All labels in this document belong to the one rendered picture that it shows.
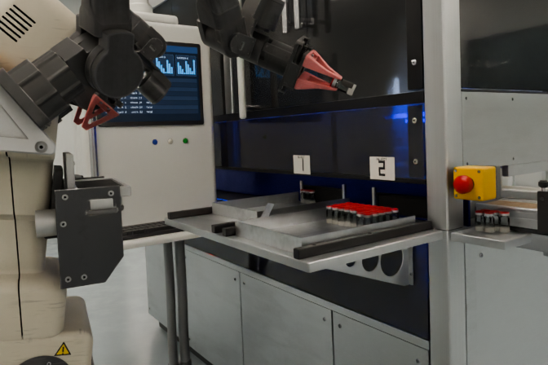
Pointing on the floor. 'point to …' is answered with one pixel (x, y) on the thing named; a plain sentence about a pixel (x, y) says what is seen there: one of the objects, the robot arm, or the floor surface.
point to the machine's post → (444, 156)
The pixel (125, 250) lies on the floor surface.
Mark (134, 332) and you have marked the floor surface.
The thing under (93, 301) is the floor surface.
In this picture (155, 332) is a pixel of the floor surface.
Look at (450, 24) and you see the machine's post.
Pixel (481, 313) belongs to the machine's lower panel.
